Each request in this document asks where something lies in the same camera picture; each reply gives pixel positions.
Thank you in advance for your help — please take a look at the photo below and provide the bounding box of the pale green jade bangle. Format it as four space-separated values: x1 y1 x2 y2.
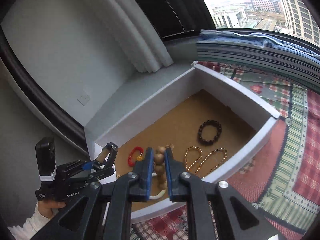
149 172 167 200

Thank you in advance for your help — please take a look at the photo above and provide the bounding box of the person's left hand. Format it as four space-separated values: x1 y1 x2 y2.
37 200 66 219

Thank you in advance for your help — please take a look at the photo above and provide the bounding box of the white cardboard box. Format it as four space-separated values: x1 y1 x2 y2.
83 61 282 224

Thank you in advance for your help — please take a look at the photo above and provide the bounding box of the white wall socket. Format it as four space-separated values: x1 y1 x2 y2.
77 93 90 106

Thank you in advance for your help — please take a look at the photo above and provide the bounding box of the blue striped folded blanket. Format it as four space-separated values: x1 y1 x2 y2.
196 30 319 93

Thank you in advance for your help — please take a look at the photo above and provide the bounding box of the patchwork plaid quilt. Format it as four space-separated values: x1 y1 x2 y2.
128 61 320 240

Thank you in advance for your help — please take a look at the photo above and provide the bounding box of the red bead bracelet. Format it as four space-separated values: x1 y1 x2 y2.
127 146 144 168

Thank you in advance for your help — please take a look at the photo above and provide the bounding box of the white knit sleeve forearm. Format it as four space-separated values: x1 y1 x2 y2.
8 203 50 240

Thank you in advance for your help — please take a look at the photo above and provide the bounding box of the black bead bracelet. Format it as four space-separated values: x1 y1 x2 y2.
198 119 222 146

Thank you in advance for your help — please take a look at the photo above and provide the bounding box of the gold pearl bead necklace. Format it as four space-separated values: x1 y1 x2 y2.
184 146 228 179

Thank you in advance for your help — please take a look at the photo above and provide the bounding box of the white left curtain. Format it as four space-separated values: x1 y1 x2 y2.
105 0 173 73

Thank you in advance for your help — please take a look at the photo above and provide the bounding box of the brown wooden bead bracelet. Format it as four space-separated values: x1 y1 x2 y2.
152 146 168 192

